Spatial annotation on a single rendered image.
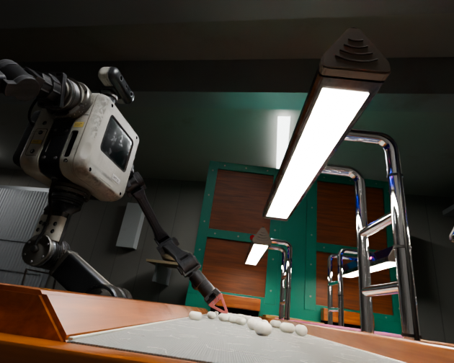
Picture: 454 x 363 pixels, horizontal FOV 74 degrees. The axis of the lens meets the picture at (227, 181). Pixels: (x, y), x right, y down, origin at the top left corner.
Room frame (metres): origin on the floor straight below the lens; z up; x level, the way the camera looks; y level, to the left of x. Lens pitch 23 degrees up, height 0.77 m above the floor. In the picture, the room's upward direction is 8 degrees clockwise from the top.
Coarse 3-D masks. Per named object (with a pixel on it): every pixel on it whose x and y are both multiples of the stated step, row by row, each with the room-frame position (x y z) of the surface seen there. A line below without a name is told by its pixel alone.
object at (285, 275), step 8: (272, 240) 1.44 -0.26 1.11; (280, 240) 1.44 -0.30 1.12; (272, 248) 1.59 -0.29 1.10; (280, 248) 1.59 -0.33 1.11; (288, 248) 1.44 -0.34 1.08; (288, 256) 1.44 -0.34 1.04; (288, 264) 1.44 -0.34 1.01; (288, 272) 1.44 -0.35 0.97; (288, 280) 1.44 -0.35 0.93; (280, 288) 1.59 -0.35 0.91; (288, 288) 1.43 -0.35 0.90; (280, 296) 1.59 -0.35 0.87; (288, 296) 1.43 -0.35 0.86; (280, 304) 1.59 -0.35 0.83; (288, 304) 1.43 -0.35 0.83; (280, 312) 1.59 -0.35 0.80; (288, 312) 1.44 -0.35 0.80; (288, 320) 1.44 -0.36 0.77
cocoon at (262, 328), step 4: (256, 324) 0.52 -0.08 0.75; (260, 324) 0.51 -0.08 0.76; (264, 324) 0.52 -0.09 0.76; (268, 324) 0.52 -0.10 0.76; (256, 328) 0.52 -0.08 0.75; (260, 328) 0.51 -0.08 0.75; (264, 328) 0.51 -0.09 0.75; (268, 328) 0.52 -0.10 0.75; (256, 332) 0.52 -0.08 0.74; (260, 332) 0.51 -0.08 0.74; (264, 332) 0.52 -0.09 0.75; (268, 332) 0.52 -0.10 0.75
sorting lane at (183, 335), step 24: (72, 336) 0.21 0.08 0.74; (96, 336) 0.24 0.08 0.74; (120, 336) 0.26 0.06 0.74; (144, 336) 0.28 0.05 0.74; (168, 336) 0.31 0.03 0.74; (192, 336) 0.34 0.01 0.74; (216, 336) 0.38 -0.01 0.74; (240, 336) 0.43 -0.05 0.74; (264, 336) 0.50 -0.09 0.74; (288, 336) 0.60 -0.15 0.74; (312, 336) 0.75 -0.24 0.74; (192, 360) 0.20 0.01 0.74; (216, 360) 0.21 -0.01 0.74; (240, 360) 0.22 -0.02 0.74; (264, 360) 0.24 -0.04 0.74; (288, 360) 0.26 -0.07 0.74; (312, 360) 0.28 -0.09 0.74; (336, 360) 0.31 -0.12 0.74; (360, 360) 0.34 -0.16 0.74; (384, 360) 0.38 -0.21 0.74
